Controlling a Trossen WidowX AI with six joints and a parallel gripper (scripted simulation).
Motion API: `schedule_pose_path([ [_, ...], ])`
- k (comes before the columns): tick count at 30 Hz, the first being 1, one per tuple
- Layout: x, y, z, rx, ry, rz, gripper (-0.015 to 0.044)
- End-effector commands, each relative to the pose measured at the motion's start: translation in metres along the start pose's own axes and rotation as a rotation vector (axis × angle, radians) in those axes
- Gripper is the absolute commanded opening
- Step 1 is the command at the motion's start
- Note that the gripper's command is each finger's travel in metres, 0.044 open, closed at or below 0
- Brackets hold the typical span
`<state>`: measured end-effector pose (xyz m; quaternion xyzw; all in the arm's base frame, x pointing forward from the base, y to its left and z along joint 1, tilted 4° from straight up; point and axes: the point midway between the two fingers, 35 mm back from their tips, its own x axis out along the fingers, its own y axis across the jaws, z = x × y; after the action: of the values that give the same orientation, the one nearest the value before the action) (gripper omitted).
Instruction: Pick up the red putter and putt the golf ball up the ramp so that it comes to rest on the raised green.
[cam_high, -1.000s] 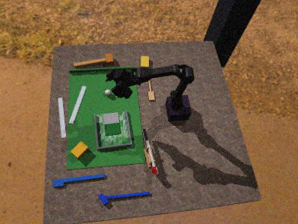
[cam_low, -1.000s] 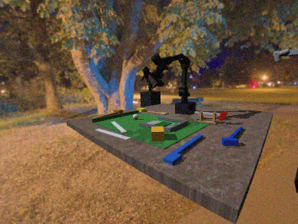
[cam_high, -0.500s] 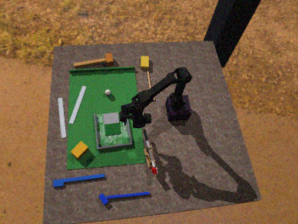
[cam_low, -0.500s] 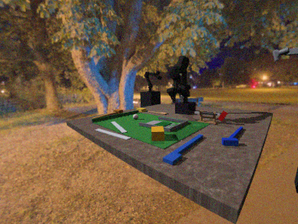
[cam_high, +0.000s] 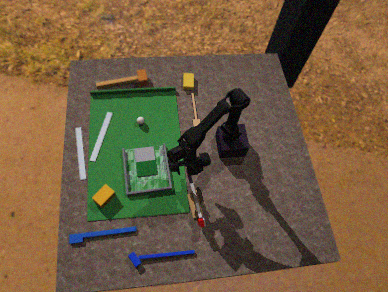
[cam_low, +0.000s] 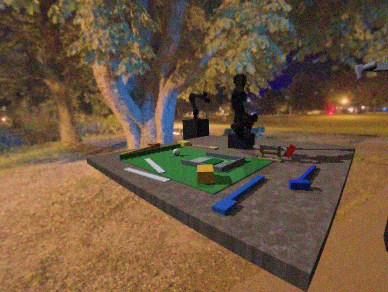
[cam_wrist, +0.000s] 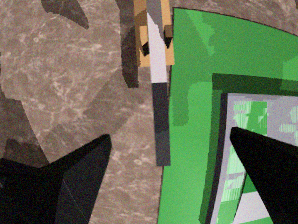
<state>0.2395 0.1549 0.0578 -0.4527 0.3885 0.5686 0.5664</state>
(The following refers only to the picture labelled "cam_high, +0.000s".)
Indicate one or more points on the green flat mat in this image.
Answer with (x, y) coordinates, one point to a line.
(159, 110)

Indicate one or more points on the white golf ball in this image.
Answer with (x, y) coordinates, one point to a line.
(140, 120)

